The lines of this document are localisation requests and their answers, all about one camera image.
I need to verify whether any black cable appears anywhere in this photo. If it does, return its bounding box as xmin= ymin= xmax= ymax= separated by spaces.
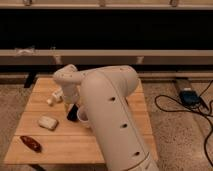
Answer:
xmin=154 ymin=79 xmax=213 ymax=168

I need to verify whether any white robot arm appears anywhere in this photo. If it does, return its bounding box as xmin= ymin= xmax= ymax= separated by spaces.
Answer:
xmin=53 ymin=64 xmax=159 ymax=171

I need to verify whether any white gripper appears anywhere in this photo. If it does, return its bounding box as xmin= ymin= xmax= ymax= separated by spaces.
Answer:
xmin=62 ymin=85 xmax=80 ymax=104

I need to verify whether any clear plastic cup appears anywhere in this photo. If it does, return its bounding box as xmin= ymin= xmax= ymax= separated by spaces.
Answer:
xmin=77 ymin=106 xmax=90 ymax=128

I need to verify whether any white plastic bottle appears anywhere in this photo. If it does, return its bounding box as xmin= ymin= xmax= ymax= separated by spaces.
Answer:
xmin=46 ymin=88 xmax=63 ymax=106

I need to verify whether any blue power adapter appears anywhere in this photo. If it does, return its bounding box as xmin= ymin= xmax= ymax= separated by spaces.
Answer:
xmin=179 ymin=90 xmax=200 ymax=106

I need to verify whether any black eraser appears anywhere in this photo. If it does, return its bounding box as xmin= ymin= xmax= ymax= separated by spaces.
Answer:
xmin=67 ymin=105 xmax=78 ymax=122

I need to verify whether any dark red chili pepper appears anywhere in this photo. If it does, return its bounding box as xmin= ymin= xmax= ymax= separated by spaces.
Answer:
xmin=20 ymin=136 xmax=42 ymax=153

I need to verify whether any wooden table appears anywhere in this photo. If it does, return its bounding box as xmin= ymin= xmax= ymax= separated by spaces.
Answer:
xmin=3 ymin=77 xmax=159 ymax=166

